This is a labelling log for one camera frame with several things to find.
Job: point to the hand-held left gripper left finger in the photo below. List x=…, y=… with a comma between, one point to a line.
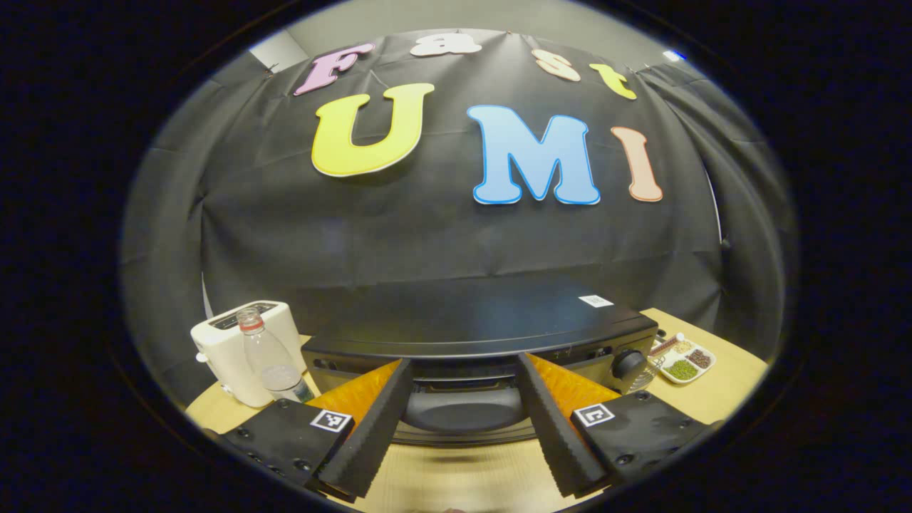
x=377, y=434

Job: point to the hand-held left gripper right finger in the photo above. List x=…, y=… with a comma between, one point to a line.
x=556, y=442

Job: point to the black electric oven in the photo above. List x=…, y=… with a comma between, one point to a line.
x=463, y=320

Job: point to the clear plastic water bottle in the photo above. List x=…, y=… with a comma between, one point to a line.
x=267, y=356

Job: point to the white divided spice dish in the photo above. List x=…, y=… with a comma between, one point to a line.
x=682, y=369

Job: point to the white toaster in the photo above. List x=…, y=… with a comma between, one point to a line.
x=221, y=363

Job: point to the black backdrop cloth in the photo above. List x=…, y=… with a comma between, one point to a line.
x=427, y=235

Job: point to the small ceiling light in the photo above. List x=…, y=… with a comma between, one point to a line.
x=673, y=55

